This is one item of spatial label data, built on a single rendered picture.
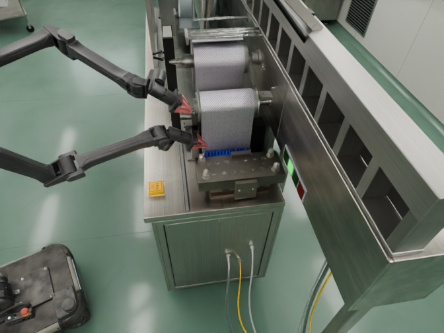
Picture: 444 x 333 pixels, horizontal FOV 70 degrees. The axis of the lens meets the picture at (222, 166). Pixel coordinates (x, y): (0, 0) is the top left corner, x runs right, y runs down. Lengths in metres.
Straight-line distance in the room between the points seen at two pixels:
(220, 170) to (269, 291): 1.09
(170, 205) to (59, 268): 0.98
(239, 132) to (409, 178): 0.92
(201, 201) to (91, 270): 1.19
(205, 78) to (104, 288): 1.52
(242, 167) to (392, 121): 0.81
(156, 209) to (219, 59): 0.74
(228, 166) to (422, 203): 0.93
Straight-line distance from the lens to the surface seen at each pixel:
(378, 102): 0.85
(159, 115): 1.98
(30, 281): 2.25
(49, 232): 2.73
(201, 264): 1.89
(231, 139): 1.50
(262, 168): 1.46
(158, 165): 1.66
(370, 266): 0.88
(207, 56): 1.53
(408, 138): 0.76
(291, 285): 2.32
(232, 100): 1.38
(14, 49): 1.55
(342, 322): 1.53
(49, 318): 2.13
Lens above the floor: 2.08
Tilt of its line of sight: 46 degrees down
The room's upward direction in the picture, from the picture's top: 2 degrees clockwise
